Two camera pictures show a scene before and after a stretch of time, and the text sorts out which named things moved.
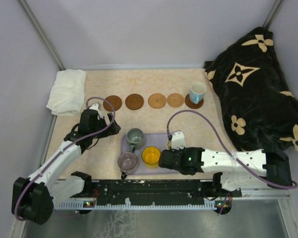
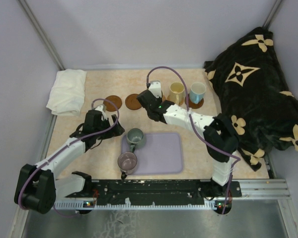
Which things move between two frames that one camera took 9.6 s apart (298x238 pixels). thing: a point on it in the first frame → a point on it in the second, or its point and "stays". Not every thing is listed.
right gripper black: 176,150 → 160,99
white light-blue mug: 197,92 stays
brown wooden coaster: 134,101 stays
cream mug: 169,145 → 177,92
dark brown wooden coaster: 191,105 stays
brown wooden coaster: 115,101 stays
